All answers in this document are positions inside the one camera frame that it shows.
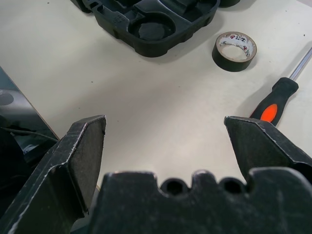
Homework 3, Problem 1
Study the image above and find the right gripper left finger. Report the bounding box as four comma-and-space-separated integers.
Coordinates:
0, 115, 107, 234

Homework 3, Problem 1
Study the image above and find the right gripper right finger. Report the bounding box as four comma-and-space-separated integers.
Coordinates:
223, 116, 312, 186

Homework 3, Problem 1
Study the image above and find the black tool kit case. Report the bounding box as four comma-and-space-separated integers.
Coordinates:
70, 0, 221, 59

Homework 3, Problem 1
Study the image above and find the black electrical tape roll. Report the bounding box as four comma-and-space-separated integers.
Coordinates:
212, 31, 258, 73

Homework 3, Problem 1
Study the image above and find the black screwdriver with orange patch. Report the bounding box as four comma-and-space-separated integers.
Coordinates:
250, 46, 312, 126

